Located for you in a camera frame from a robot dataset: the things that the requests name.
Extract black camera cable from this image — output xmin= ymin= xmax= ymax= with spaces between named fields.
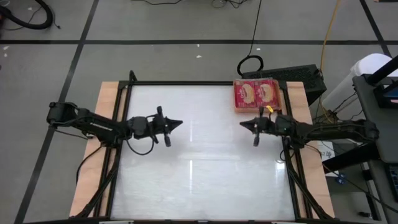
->
xmin=125 ymin=138 xmax=155 ymax=156

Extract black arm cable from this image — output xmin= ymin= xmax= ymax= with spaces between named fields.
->
xmin=75 ymin=144 xmax=106 ymax=186

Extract orange plastic basket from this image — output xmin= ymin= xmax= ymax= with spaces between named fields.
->
xmin=232 ymin=78 xmax=282 ymax=114

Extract black and blue device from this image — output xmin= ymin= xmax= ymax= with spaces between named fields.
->
xmin=374 ymin=83 xmax=398 ymax=109

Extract yellow cable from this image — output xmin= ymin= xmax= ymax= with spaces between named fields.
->
xmin=318 ymin=0 xmax=343 ymax=125

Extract dark keyboard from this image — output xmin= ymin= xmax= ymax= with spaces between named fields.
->
xmin=387 ymin=164 xmax=398 ymax=203

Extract thick black hose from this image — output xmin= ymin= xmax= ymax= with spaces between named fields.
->
xmin=0 ymin=0 xmax=54 ymax=31

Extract black pole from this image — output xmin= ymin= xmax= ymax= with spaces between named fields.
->
xmin=366 ymin=55 xmax=398 ymax=85

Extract black cable with loop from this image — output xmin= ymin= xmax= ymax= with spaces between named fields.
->
xmin=236 ymin=0 xmax=264 ymax=78

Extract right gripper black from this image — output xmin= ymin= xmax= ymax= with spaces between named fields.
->
xmin=239 ymin=106 xmax=276 ymax=148

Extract grey cart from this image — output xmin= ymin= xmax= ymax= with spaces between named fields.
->
xmin=353 ymin=73 xmax=398 ymax=224

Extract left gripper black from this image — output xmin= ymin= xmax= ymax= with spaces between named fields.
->
xmin=149 ymin=106 xmax=183 ymax=148

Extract black bracket bar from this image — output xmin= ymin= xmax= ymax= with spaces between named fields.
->
xmin=322 ymin=142 xmax=381 ymax=174

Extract black computer case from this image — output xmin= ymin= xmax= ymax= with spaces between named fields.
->
xmin=241 ymin=64 xmax=328 ymax=106

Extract tangled black floor cables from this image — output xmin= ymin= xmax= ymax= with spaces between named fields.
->
xmin=211 ymin=0 xmax=250 ymax=9

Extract thin black floor cable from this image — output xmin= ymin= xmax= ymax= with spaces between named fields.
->
xmin=133 ymin=0 xmax=184 ymax=6

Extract white paper sheet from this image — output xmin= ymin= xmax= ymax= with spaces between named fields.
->
xmin=317 ymin=139 xmax=341 ymax=178

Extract white round bin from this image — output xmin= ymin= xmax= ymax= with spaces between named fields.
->
xmin=322 ymin=52 xmax=393 ymax=113

